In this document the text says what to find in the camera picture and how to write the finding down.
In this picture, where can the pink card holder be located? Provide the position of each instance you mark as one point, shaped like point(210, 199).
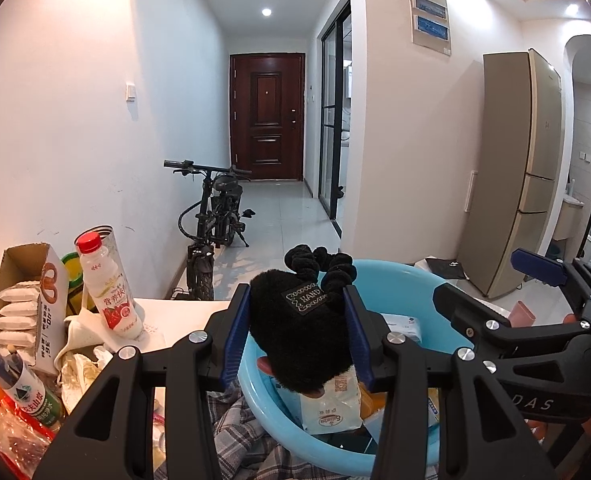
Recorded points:
point(521, 315)

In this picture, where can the blue plastic basin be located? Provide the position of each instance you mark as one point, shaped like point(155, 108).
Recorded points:
point(385, 287)

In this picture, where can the white wall switch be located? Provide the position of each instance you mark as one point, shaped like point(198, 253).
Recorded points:
point(130, 92)

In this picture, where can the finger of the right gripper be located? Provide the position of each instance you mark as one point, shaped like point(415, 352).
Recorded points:
point(482, 326)
point(573, 279)

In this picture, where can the strawberry milk bottle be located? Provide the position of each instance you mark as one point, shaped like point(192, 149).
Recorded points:
point(107, 286)

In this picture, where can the dark red door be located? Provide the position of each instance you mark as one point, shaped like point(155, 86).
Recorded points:
point(267, 114)

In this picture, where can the black bicycle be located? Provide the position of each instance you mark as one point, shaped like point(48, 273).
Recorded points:
point(210, 223)

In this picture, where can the blue plaid shirt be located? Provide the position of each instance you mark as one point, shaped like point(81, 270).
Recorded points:
point(244, 448)

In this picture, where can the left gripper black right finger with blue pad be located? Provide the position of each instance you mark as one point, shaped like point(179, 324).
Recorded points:
point(482, 434)

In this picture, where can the wall electrical panel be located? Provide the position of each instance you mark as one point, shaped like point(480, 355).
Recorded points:
point(430, 25)

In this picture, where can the black framed glass door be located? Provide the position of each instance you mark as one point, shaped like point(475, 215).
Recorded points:
point(336, 114)

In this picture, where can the white crumpled cloth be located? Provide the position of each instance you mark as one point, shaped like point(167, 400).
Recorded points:
point(89, 348)

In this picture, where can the green white water bottle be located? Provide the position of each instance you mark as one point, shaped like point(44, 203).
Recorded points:
point(28, 391)

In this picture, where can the red plastic bag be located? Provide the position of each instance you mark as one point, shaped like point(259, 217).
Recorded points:
point(23, 440)

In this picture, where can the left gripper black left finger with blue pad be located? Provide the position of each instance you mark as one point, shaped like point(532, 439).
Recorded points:
point(109, 434)

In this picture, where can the white tissue pack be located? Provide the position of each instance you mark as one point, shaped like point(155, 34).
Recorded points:
point(338, 409)

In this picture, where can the beige refrigerator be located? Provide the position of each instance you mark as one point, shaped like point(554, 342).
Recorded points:
point(518, 163)

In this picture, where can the cardboard snack box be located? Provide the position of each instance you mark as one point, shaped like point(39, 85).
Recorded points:
point(33, 298)

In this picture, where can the black plush hair clip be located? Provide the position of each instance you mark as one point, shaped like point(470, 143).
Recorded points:
point(297, 318)

